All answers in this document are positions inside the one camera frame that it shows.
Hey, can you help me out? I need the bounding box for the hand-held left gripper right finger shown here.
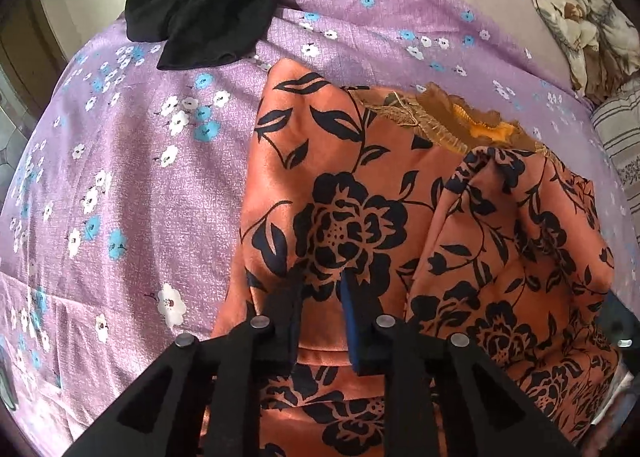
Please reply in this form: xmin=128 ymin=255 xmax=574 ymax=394
xmin=340 ymin=277 xmax=586 ymax=457

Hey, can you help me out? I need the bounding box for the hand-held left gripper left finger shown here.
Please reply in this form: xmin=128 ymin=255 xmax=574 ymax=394
xmin=65 ymin=277 xmax=306 ymax=457

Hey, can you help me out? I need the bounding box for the orange black floral garment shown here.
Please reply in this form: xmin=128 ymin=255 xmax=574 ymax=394
xmin=200 ymin=59 xmax=621 ymax=457

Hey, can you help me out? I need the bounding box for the striped pillow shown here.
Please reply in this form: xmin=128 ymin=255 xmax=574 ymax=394
xmin=590 ymin=87 xmax=640 ymax=198

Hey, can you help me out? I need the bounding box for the purple floral bedsheet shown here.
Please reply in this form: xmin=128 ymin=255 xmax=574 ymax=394
xmin=0 ymin=0 xmax=636 ymax=443

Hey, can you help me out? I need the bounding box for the black cloth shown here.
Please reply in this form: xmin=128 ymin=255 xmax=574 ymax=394
xmin=124 ymin=0 xmax=301 ymax=72

